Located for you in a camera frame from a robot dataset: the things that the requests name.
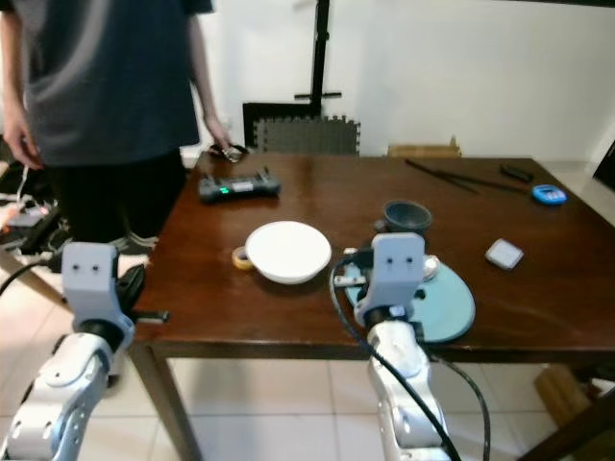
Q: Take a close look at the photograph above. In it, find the small dark shiny object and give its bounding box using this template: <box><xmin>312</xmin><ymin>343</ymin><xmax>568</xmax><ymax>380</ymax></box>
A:
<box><xmin>213</xmin><ymin>144</ymin><xmax>251</xmax><ymax>162</ymax></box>

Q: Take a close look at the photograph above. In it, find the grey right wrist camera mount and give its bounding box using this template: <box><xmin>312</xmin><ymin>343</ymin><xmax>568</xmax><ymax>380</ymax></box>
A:
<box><xmin>356</xmin><ymin>232</ymin><xmax>427</xmax><ymax>324</ymax></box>

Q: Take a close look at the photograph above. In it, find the brown cardboard box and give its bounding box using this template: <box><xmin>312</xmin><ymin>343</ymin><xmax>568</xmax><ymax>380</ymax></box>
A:
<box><xmin>387</xmin><ymin>139</ymin><xmax>462</xmax><ymax>159</ymax></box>

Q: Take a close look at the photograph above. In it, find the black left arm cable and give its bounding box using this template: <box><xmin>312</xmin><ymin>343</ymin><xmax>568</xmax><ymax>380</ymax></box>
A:
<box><xmin>0</xmin><ymin>261</ymin><xmax>64</xmax><ymax>301</ymax></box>

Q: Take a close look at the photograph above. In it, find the black stand pole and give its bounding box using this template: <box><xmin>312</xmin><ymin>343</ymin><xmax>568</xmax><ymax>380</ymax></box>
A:
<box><xmin>296</xmin><ymin>0</ymin><xmax>343</xmax><ymax>105</ymax></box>

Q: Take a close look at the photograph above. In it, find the person's right hand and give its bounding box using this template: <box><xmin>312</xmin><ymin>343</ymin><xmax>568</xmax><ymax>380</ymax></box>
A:
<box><xmin>2</xmin><ymin>101</ymin><xmax>41</xmax><ymax>169</ymax></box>

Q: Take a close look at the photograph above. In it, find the person in grey shirt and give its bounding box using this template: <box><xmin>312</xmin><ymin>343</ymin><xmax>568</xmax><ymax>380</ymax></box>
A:
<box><xmin>0</xmin><ymin>0</ymin><xmax>220</xmax><ymax>255</ymax></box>

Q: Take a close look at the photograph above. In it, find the person's left hand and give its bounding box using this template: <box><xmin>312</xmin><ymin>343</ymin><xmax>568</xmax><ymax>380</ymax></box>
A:
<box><xmin>202</xmin><ymin>113</ymin><xmax>241</xmax><ymax>155</ymax></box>

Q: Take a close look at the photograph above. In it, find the blue round device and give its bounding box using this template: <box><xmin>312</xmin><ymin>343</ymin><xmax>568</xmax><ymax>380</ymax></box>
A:
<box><xmin>530</xmin><ymin>183</ymin><xmax>568</xmax><ymax>205</ymax></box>

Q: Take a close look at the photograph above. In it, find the small black oblong object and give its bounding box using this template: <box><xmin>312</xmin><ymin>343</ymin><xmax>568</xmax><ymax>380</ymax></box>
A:
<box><xmin>500</xmin><ymin>165</ymin><xmax>534</xmax><ymax>183</ymax></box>

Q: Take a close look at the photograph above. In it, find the blue-grey plate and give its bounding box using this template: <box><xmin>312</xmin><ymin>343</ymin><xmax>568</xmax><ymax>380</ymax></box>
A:
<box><xmin>332</xmin><ymin>252</ymin><xmax>477</xmax><ymax>345</ymax></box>

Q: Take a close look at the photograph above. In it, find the black chopstick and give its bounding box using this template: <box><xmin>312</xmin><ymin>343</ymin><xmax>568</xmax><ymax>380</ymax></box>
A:
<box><xmin>405</xmin><ymin>158</ymin><xmax>477</xmax><ymax>193</ymax></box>
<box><xmin>423</xmin><ymin>166</ymin><xmax>529</xmax><ymax>188</ymax></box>

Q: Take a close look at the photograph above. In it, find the grey puzzle foam mat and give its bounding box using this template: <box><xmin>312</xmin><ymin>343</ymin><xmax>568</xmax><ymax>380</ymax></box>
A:
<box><xmin>255</xmin><ymin>115</ymin><xmax>361</xmax><ymax>157</ymax></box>

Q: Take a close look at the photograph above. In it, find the small white square box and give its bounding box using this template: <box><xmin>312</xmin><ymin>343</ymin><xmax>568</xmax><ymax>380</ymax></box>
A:
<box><xmin>485</xmin><ymin>238</ymin><xmax>526</xmax><ymax>271</ymax></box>

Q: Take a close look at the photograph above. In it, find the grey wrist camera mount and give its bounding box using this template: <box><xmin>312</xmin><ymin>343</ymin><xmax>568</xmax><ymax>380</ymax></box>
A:
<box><xmin>61</xmin><ymin>242</ymin><xmax>124</xmax><ymax>324</ymax></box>
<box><xmin>356</xmin><ymin>232</ymin><xmax>427</xmax><ymax>324</ymax></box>

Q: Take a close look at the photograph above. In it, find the white bowl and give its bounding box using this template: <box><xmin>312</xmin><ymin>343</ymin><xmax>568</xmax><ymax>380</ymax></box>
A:
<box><xmin>245</xmin><ymin>221</ymin><xmax>332</xmax><ymax>285</ymax></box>

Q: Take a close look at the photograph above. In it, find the black flat panel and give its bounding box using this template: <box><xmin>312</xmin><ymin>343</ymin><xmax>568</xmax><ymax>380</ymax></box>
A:
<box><xmin>242</xmin><ymin>102</ymin><xmax>318</xmax><ymax>150</ymax></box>

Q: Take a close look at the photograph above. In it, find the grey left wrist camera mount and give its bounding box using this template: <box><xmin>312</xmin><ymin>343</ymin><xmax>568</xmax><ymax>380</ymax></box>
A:
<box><xmin>61</xmin><ymin>242</ymin><xmax>124</xmax><ymax>324</ymax></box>

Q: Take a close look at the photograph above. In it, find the dark blue cup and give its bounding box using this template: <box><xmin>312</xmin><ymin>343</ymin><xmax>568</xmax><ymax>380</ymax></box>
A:
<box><xmin>375</xmin><ymin>199</ymin><xmax>433</xmax><ymax>239</ymax></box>

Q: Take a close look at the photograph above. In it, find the dark wooden table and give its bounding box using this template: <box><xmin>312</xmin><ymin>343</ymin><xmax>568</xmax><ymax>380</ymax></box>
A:
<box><xmin>130</xmin><ymin>154</ymin><xmax>615</xmax><ymax>461</ymax></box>

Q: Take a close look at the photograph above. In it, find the black controller with green light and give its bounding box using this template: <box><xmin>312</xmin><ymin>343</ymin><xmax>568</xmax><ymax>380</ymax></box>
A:
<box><xmin>199</xmin><ymin>168</ymin><xmax>282</xmax><ymax>204</ymax></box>

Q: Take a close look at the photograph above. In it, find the black equipment with cables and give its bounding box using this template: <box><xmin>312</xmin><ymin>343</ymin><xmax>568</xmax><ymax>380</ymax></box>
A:
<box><xmin>5</xmin><ymin>204</ymin><xmax>64</xmax><ymax>253</ymax></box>

